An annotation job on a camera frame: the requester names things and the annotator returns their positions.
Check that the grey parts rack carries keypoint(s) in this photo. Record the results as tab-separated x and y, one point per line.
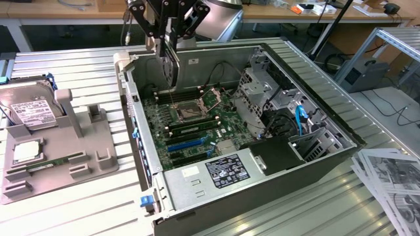
58	145

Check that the silver power supply unit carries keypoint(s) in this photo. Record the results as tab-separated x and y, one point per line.
189	191

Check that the thin locking lever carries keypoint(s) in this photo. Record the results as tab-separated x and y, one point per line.
172	99

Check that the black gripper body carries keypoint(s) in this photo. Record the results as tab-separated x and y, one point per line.
170	6

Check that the silver CPU chip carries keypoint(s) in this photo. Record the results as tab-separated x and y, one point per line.
28	152

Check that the metal socket cover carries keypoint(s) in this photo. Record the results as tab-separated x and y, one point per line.
210	98

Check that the grey metal bracket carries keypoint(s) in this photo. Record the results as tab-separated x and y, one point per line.
6	57

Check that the black plastic shroud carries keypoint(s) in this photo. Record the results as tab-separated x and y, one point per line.
274	155

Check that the black expansion slot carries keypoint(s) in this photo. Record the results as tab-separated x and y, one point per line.
188	155
186	162
182	140

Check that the dark grey floor unit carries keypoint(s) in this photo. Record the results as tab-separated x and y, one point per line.
370	73

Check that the CPU socket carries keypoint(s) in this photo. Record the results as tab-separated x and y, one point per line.
188	113

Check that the white flat box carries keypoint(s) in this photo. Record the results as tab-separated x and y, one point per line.
370	11

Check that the black slanted pole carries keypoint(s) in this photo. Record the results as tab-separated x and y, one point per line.
330	27

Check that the green RAM stick in slot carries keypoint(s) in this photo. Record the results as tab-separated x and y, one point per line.
193	127

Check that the blue card retention clip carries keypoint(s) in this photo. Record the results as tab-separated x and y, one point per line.
133	134

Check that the graphics card with metal bracket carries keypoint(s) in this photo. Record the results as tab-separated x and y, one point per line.
168	61

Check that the aluminium profile frame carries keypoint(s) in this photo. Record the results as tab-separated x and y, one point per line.
393	40

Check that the green motherboard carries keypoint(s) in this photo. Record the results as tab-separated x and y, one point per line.
236	125

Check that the small black desk device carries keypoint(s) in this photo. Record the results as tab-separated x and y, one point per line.
390	8

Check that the long wooden desk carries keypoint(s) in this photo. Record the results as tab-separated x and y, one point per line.
281	12

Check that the silver perforated drive cage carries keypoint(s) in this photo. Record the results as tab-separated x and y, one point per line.
252	91

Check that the grey slotted disk bay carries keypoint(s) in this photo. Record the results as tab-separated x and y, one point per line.
314	145

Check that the small blue plastic piece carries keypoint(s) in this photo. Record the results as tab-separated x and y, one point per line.
2	80

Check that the blue disk rail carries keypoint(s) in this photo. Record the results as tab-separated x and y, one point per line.
52	81

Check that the silver hard disk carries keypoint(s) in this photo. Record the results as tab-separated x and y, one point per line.
25	98

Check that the silver chipset heatsink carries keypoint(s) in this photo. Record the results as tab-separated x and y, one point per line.
226	147

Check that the small orange box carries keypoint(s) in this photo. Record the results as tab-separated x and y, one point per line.
296	9

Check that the blue expansion slot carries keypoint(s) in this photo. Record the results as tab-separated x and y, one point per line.
185	146

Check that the open black PC case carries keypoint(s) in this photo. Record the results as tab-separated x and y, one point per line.
262	204

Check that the black RAM slot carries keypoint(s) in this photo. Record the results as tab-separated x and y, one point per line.
182	91
185	96

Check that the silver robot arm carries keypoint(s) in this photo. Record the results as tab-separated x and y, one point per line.
220	19

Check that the white box with black print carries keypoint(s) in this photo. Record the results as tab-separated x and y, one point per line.
320	9

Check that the blue case latch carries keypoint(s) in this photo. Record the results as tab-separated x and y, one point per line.
145	201

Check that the printed paper sheets stack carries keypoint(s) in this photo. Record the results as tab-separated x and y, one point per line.
393	177

